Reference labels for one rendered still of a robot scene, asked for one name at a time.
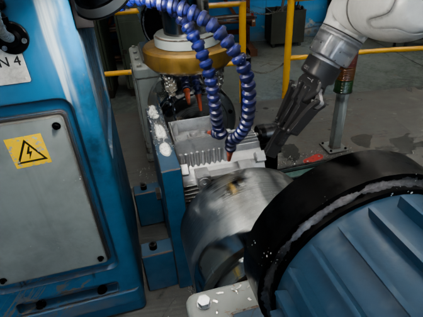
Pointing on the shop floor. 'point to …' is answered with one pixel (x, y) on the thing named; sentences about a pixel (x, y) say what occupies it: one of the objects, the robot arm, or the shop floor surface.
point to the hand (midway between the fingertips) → (276, 142)
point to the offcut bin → (277, 34)
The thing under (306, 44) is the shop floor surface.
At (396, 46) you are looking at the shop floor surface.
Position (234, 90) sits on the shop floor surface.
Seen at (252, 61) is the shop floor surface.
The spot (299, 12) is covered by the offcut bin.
